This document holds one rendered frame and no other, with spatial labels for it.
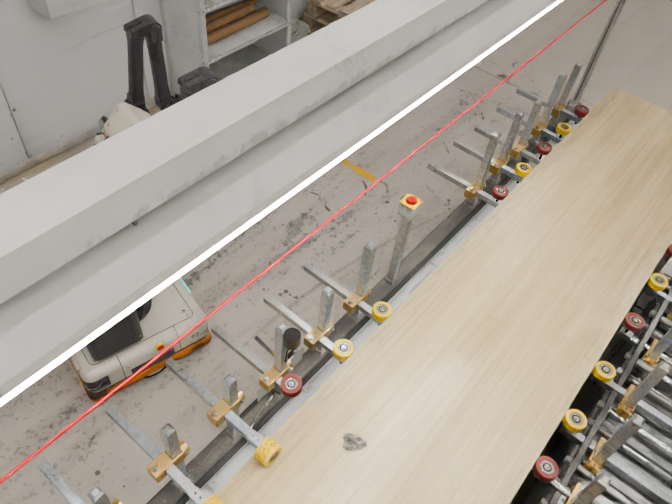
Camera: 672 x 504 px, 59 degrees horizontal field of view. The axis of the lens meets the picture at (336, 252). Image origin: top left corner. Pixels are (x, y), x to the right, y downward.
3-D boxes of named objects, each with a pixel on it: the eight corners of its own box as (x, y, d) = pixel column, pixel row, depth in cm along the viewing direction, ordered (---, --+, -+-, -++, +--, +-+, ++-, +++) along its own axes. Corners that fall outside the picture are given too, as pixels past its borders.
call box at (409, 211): (396, 214, 247) (399, 200, 241) (406, 205, 250) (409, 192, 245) (410, 222, 244) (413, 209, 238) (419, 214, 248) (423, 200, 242)
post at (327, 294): (313, 357, 257) (321, 289, 221) (318, 352, 259) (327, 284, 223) (319, 362, 256) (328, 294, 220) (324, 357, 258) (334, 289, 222)
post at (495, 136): (466, 204, 322) (492, 132, 286) (469, 201, 324) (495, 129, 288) (472, 207, 320) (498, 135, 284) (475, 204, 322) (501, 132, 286)
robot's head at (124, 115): (120, 156, 233) (140, 124, 229) (98, 127, 243) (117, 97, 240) (149, 165, 245) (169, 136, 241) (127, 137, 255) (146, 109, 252)
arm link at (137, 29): (119, 14, 235) (130, 26, 230) (152, 11, 242) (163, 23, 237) (123, 113, 265) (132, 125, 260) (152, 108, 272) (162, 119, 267)
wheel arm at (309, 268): (302, 271, 265) (303, 265, 262) (307, 267, 267) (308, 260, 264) (380, 327, 249) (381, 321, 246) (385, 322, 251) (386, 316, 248)
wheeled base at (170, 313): (94, 408, 296) (82, 383, 277) (47, 319, 327) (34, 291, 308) (214, 343, 326) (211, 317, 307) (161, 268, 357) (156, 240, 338)
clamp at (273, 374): (258, 384, 226) (258, 378, 222) (283, 361, 233) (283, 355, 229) (269, 394, 224) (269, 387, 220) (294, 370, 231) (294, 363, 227)
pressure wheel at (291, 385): (275, 398, 225) (275, 383, 217) (289, 384, 230) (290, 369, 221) (291, 411, 222) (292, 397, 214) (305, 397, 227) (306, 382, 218)
